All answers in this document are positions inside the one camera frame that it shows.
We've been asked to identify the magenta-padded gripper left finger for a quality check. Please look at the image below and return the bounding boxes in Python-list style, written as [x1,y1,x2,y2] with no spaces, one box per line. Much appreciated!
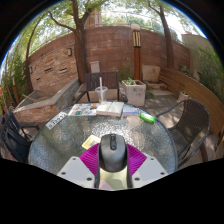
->
[56,143,102,190]

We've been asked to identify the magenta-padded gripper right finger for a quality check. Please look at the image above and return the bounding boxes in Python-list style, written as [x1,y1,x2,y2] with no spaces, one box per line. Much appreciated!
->
[126,143,169,190]

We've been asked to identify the black computer mouse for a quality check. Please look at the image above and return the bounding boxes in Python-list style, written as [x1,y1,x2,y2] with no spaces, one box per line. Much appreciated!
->
[98,133,130,174]

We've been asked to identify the yellow mouse pad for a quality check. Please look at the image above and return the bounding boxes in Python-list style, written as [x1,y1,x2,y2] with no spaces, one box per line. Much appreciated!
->
[81,134,102,151]

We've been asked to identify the green packet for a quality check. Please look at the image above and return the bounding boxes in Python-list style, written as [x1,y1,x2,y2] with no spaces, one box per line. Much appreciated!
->
[138,111,157,125]

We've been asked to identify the white label strip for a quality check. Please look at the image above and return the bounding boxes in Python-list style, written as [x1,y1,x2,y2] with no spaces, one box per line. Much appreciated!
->
[45,111,69,131]

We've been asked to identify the dark wicker armchair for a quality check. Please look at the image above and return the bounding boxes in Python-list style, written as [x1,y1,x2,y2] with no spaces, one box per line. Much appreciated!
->
[155,98,211,169]

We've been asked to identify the blue book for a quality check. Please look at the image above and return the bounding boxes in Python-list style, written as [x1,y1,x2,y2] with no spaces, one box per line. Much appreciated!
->
[122,105,141,117]

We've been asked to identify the colourful printed magazine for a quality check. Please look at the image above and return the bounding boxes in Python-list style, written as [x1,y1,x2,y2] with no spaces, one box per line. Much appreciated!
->
[67,102,100,117]

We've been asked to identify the white open book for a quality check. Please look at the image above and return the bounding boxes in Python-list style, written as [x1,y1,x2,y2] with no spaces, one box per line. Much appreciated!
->
[96,101,125,118]

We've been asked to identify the black metal chair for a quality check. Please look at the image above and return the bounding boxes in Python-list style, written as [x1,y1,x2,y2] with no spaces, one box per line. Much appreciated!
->
[0,107,41,165]

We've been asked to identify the white planter box with plants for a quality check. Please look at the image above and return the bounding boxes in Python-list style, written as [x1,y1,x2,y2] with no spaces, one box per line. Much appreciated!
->
[120,77,148,108]

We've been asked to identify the small pale plant pot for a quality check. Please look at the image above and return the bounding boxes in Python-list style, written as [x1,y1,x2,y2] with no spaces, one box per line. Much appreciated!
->
[177,90,192,103]

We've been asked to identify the clear plastic cup with straw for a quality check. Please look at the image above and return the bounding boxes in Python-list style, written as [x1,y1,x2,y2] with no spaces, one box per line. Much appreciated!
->
[94,76,109,104]

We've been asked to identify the curved wooden bench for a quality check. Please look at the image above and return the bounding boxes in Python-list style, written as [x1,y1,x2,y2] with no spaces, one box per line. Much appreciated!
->
[158,67,224,136]

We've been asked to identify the dark slatted chair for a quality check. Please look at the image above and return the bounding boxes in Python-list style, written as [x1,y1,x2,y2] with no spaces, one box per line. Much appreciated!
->
[73,70,129,105]

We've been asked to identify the large forked tree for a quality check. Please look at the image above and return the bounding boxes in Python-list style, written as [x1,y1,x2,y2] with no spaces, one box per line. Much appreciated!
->
[47,0,111,85]

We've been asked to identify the slim tree trunk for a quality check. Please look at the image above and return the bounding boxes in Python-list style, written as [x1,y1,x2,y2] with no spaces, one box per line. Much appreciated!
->
[147,1,176,70]

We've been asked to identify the grey wall box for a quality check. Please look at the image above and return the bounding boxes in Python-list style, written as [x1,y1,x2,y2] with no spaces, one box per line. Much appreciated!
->
[89,60,101,74]

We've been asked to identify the wooden lamp post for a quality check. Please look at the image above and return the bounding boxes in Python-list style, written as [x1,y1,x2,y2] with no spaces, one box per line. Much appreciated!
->
[130,23,143,82]

